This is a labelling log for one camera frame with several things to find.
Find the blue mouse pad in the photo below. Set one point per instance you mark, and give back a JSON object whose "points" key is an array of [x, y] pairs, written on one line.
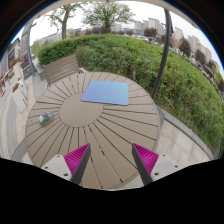
{"points": [[108, 92]]}

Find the white planter box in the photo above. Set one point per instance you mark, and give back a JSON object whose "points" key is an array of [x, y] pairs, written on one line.
{"points": [[20, 95]]}

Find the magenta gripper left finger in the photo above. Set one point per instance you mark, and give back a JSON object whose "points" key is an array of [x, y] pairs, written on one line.
{"points": [[70, 167]]}

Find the green hedge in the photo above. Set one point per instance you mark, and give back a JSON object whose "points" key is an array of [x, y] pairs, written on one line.
{"points": [[184, 91]]}

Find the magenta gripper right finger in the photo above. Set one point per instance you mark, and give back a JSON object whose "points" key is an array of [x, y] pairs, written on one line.
{"points": [[152, 166]]}

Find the brown slatted chair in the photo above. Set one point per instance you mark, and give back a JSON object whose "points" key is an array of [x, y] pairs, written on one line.
{"points": [[61, 68]]}

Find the black lamp pole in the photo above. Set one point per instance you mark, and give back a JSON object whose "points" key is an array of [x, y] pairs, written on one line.
{"points": [[168, 34]]}

